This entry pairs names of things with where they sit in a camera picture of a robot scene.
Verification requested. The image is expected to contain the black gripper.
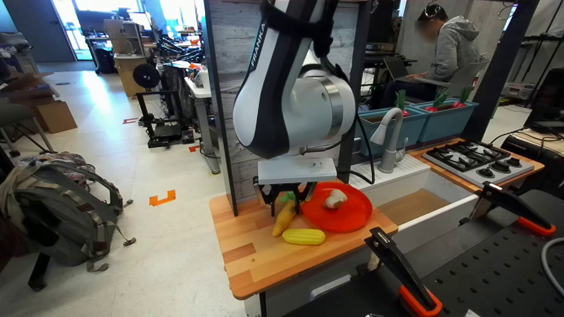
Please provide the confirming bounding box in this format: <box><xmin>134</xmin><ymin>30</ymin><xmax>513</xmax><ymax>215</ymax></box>
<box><xmin>252</xmin><ymin>175</ymin><xmax>321</xmax><ymax>217</ymax></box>

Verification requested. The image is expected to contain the yellow toy lemon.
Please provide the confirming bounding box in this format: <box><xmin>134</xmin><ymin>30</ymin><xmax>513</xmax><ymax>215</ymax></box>
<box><xmin>281</xmin><ymin>228</ymin><xmax>328</xmax><ymax>249</ymax></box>

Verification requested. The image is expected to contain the white toy garlic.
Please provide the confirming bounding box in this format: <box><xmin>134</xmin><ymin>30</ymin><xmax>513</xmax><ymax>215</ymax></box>
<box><xmin>323</xmin><ymin>189</ymin><xmax>349</xmax><ymax>212</ymax></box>

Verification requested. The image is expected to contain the red plastic plate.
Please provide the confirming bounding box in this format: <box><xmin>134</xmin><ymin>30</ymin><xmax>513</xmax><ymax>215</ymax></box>
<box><xmin>300</xmin><ymin>182</ymin><xmax>374</xmax><ymax>235</ymax></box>

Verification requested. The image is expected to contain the grey cabinet front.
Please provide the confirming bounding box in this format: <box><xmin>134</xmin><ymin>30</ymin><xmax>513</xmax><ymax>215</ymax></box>
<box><xmin>258</xmin><ymin>249</ymin><xmax>378</xmax><ymax>317</ymax></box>

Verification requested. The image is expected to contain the white toy sink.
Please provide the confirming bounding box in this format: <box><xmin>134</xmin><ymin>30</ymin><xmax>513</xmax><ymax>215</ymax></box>
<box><xmin>349</xmin><ymin>154</ymin><xmax>480</xmax><ymax>254</ymax></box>

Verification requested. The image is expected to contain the blue plastic bin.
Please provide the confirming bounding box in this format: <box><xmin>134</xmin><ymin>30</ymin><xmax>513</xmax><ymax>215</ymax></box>
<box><xmin>355</xmin><ymin>104</ymin><xmax>429</xmax><ymax>159</ymax></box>
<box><xmin>411</xmin><ymin>99</ymin><xmax>480</xmax><ymax>147</ymax></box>

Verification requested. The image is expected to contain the grey toy faucet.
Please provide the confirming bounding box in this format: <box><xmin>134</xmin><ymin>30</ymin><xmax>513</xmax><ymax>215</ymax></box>
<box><xmin>369</xmin><ymin>106</ymin><xmax>409</xmax><ymax>175</ymax></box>

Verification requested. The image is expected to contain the grey desk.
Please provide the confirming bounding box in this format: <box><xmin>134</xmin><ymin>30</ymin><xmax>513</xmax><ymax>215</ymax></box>
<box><xmin>184</xmin><ymin>69</ymin><xmax>222</xmax><ymax>177</ymax></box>

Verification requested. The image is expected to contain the grey wood backdrop panel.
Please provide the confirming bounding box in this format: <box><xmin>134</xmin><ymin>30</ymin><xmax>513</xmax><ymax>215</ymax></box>
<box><xmin>210</xmin><ymin>0</ymin><xmax>360</xmax><ymax>205</ymax></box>

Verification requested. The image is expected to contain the black machine stand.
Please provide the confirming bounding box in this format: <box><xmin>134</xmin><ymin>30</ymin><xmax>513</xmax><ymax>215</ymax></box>
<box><xmin>133</xmin><ymin>60</ymin><xmax>196</xmax><ymax>150</ymax></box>

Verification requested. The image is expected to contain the toy stove with black burners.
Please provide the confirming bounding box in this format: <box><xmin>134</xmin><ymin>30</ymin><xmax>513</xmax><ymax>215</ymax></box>
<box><xmin>411</xmin><ymin>138</ymin><xmax>547</xmax><ymax>194</ymax></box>

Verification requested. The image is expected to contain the wooden cart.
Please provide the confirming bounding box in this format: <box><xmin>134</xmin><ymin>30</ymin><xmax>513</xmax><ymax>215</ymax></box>
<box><xmin>104</xmin><ymin>18</ymin><xmax>148</xmax><ymax>99</ymax></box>

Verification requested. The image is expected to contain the person in grey hoodie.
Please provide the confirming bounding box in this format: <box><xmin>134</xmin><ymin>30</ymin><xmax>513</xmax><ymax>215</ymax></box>
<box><xmin>376</xmin><ymin>2</ymin><xmax>489</xmax><ymax>111</ymax></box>

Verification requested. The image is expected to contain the black perforated board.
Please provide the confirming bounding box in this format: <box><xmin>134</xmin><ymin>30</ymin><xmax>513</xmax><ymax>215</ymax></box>
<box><xmin>422</xmin><ymin>222</ymin><xmax>564</xmax><ymax>317</ymax></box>

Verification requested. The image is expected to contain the grey backpack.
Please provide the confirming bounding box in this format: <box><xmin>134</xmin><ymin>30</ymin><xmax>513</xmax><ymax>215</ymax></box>
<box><xmin>0</xmin><ymin>150</ymin><xmax>138</xmax><ymax>275</ymax></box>

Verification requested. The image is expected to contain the cardboard box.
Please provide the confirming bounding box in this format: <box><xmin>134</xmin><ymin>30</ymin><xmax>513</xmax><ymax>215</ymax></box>
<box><xmin>32</xmin><ymin>97</ymin><xmax>80</xmax><ymax>136</ymax></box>

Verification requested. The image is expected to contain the black slanted beam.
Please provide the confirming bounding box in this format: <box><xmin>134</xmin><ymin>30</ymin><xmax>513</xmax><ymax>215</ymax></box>
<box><xmin>464</xmin><ymin>0</ymin><xmax>540</xmax><ymax>143</ymax></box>

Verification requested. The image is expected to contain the white wrist mount plate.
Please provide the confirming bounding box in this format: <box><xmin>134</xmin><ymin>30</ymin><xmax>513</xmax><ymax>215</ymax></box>
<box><xmin>256</xmin><ymin>155</ymin><xmax>339</xmax><ymax>187</ymax></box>

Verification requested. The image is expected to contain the black frame post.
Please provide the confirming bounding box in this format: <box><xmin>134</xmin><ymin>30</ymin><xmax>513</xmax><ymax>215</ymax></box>
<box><xmin>335</xmin><ymin>0</ymin><xmax>372</xmax><ymax>184</ymax></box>
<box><xmin>203</xmin><ymin>0</ymin><xmax>240</xmax><ymax>219</ymax></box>

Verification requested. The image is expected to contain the black clamp orange handle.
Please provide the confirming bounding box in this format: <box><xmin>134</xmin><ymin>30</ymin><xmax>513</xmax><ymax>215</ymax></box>
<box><xmin>363</xmin><ymin>228</ymin><xmax>446</xmax><ymax>317</ymax></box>
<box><xmin>467</xmin><ymin>182</ymin><xmax>559</xmax><ymax>240</ymax></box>

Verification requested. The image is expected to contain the white cable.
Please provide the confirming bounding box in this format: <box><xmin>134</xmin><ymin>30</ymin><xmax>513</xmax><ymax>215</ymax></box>
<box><xmin>540</xmin><ymin>236</ymin><xmax>564</xmax><ymax>296</ymax></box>

